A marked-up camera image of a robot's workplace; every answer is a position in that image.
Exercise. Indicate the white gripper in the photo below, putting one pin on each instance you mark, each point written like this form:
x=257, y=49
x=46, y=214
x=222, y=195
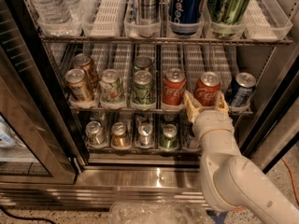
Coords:
x=212, y=120

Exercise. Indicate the red coke can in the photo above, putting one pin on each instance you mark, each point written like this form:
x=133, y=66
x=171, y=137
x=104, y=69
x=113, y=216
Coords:
x=206, y=88
x=174, y=86

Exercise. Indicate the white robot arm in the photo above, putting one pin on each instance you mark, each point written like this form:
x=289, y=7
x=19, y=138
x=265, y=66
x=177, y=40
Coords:
x=229, y=179

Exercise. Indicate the dark blue soda can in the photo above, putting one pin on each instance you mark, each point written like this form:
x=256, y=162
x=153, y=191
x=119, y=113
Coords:
x=240, y=89

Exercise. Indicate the slim silver can bottom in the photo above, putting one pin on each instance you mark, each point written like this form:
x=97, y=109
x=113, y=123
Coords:
x=145, y=134

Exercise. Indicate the green can front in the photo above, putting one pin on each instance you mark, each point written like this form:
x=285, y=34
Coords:
x=142, y=90

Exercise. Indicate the green can rear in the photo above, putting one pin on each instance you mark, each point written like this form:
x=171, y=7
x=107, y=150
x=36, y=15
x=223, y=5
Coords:
x=142, y=63

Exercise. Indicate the copper can bottom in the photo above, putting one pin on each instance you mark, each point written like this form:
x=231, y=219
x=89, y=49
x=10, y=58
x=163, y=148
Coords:
x=119, y=135

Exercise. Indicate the white green soda can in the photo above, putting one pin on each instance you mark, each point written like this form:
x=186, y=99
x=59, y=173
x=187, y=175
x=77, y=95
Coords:
x=111, y=86

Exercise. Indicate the green tall can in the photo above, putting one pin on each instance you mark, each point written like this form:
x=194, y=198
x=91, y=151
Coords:
x=227, y=17

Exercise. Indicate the blue Pepsi can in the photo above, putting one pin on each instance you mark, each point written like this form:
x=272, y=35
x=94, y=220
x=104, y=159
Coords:
x=184, y=16

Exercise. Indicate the silver green can bottom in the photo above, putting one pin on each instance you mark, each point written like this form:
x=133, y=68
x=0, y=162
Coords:
x=95, y=134

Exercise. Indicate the stainless steel fridge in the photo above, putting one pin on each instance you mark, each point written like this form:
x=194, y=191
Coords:
x=111, y=37

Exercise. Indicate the brown can rear left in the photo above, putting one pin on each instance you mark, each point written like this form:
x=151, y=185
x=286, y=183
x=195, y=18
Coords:
x=86, y=63

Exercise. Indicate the gold can front left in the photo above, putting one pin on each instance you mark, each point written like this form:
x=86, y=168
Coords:
x=79, y=85

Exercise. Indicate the glass fridge door left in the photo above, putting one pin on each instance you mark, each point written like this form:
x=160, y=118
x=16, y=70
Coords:
x=27, y=106

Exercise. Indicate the white-cap bottle left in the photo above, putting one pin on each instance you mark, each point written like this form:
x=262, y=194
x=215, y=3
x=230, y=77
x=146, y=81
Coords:
x=191, y=142

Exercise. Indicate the blue tape on floor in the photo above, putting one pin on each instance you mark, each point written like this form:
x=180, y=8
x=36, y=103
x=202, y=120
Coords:
x=219, y=218

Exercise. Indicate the clear plastic bag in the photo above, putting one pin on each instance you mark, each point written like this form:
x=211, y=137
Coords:
x=158, y=213

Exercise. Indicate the clear water bottle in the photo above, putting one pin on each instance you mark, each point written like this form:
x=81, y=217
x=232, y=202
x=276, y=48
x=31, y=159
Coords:
x=52, y=11

